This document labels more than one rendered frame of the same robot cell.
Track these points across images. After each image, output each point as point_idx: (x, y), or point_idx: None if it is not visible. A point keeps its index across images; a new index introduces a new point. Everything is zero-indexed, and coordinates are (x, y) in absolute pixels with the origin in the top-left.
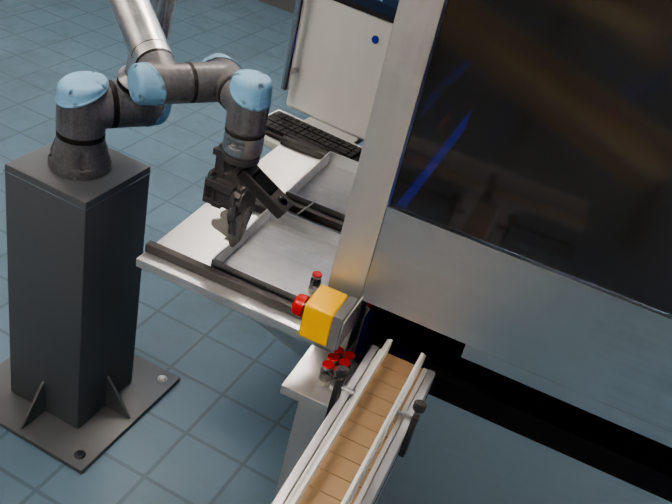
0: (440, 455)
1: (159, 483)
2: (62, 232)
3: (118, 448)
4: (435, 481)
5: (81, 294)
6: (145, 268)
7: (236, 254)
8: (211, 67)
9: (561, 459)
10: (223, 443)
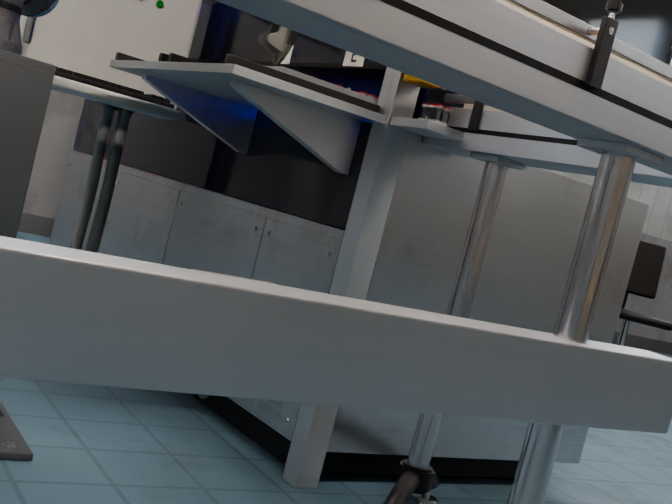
0: (467, 197)
1: (106, 449)
2: (10, 112)
3: (28, 439)
4: (463, 225)
5: (24, 198)
6: (242, 74)
7: None
8: None
9: (531, 169)
10: (104, 417)
